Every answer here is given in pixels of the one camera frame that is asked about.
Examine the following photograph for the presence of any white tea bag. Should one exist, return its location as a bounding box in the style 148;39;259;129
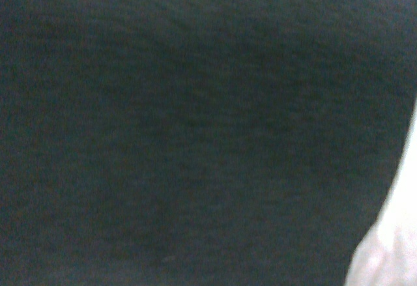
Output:
344;107;416;285

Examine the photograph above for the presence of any black tablecloth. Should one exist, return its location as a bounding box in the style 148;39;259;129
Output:
1;0;416;285

